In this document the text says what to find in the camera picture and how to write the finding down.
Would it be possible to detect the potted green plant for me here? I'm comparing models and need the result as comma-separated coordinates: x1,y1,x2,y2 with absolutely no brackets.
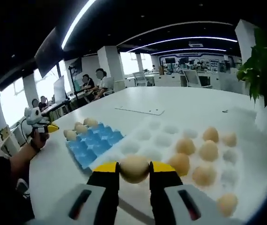
236,27,267,141

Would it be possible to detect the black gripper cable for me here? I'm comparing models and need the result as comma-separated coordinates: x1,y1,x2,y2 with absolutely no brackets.
18,117,31,146

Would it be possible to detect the group of beige eggs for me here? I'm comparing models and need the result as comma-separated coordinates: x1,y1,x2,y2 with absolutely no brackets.
167,126,239,218

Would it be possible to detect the long ceiling light strip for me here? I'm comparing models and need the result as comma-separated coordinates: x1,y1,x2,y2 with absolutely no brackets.
61,0,96,50

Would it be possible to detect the blue egg tray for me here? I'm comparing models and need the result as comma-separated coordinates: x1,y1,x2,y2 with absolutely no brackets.
64,121,126,171

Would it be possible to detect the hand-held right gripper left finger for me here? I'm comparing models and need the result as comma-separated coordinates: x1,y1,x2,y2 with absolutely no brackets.
53,161,122,225

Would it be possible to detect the white monitor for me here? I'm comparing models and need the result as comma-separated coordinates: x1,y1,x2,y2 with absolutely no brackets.
53,75,66,103

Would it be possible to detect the curved ceiling light strip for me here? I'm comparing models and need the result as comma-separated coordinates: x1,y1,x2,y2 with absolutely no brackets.
151,48,227,56
126,36,238,53

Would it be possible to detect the hanging dark display screen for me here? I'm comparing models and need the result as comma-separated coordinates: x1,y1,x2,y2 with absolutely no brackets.
34,26,65,78

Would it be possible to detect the person's black shirt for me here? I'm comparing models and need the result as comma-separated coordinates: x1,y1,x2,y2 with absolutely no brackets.
0,150,35,222

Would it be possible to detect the black monitor on pole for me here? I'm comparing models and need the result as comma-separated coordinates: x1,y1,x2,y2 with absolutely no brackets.
68,57,84,107

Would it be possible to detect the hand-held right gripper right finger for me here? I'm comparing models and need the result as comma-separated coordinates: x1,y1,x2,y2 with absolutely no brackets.
149,161,218,225

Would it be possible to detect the white table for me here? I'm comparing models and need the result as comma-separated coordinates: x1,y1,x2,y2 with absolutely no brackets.
29,86,267,225

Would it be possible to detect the white foam egg holder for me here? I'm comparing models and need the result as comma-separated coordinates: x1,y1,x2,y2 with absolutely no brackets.
88,114,267,225

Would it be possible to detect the white storage shelf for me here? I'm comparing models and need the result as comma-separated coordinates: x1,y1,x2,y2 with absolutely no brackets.
0,124,19,155

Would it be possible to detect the person's left hand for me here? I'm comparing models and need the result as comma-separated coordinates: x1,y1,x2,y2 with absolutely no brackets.
31,132,51,150

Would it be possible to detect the black wrist strap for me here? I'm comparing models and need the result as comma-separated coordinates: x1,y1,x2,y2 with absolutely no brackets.
30,138,42,152

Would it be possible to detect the white office chair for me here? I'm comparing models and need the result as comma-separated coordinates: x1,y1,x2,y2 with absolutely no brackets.
132,71,151,87
183,69,213,89

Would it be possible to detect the blue wall display board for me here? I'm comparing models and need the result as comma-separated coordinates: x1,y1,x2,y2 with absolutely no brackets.
160,52,232,73

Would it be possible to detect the long office desk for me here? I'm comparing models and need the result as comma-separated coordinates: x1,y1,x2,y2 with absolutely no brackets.
41,92,94,117

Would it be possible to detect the white office desk row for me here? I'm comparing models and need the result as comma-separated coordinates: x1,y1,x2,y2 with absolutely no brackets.
114,71,242,91

